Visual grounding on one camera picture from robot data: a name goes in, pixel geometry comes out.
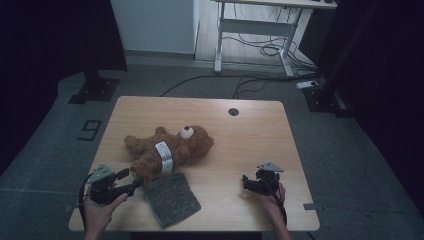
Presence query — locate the short black floor cable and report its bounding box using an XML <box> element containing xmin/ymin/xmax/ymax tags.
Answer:
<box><xmin>232</xmin><ymin>77</ymin><xmax>288</xmax><ymax>100</ymax></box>

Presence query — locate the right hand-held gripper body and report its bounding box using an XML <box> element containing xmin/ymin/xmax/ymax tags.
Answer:
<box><xmin>253</xmin><ymin>161</ymin><xmax>285</xmax><ymax>196</ymax></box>

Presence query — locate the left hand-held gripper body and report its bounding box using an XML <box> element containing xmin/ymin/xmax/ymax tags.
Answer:
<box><xmin>87</xmin><ymin>163</ymin><xmax>138</xmax><ymax>205</ymax></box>

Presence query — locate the person's left hand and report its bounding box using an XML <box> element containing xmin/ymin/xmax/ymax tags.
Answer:
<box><xmin>83</xmin><ymin>192</ymin><xmax>130</xmax><ymax>232</ymax></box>

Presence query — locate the dark curtain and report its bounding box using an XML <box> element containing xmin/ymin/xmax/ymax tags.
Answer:
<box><xmin>0</xmin><ymin>0</ymin><xmax>128</xmax><ymax>176</ymax></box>
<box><xmin>316</xmin><ymin>0</ymin><xmax>424</xmax><ymax>214</ymax></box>

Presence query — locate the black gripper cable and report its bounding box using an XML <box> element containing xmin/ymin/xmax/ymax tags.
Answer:
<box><xmin>259</xmin><ymin>176</ymin><xmax>288</xmax><ymax>226</ymax></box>
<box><xmin>78</xmin><ymin>172</ymin><xmax>95</xmax><ymax>231</ymax></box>

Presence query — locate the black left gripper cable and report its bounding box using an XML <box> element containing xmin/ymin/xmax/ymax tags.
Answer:
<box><xmin>78</xmin><ymin>172</ymin><xmax>95</xmax><ymax>231</ymax></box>

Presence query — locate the grey fluffy towel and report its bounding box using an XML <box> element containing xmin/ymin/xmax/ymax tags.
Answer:
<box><xmin>143</xmin><ymin>172</ymin><xmax>202</xmax><ymax>229</ymax></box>

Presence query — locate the white partition panel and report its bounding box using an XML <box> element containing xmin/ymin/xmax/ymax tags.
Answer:
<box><xmin>109</xmin><ymin>0</ymin><xmax>200</xmax><ymax>55</ymax></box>

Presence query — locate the black stand base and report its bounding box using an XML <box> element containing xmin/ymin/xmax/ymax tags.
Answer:
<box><xmin>68</xmin><ymin>68</ymin><xmax>121</xmax><ymax>105</ymax></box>
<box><xmin>301</xmin><ymin>78</ymin><xmax>351</xmax><ymax>118</ymax></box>

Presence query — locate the white metal desk frame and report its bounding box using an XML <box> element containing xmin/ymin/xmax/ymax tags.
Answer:
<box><xmin>209</xmin><ymin>0</ymin><xmax>338</xmax><ymax>78</ymax></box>

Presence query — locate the brown teddy bear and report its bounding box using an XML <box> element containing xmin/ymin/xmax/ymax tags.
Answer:
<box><xmin>124</xmin><ymin>124</ymin><xmax>215</xmax><ymax>186</ymax></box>

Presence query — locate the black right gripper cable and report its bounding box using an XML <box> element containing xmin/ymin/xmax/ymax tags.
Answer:
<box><xmin>259</xmin><ymin>176</ymin><xmax>288</xmax><ymax>226</ymax></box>

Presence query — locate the person's right hand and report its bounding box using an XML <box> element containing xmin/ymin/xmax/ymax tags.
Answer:
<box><xmin>258</xmin><ymin>182</ymin><xmax>287</xmax><ymax>214</ymax></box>

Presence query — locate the tangle of black cables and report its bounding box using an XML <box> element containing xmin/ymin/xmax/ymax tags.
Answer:
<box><xmin>222</xmin><ymin>2</ymin><xmax>318</xmax><ymax>74</ymax></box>

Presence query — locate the long black floor cable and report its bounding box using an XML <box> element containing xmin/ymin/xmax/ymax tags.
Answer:
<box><xmin>159</xmin><ymin>73</ymin><xmax>318</xmax><ymax>98</ymax></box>

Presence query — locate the grey tape piece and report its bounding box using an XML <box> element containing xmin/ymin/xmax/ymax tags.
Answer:
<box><xmin>303</xmin><ymin>202</ymin><xmax>324</xmax><ymax>212</ymax></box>

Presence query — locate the white power strip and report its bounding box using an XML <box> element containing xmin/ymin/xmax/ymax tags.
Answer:
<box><xmin>295</xmin><ymin>79</ymin><xmax>320</xmax><ymax>90</ymax></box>

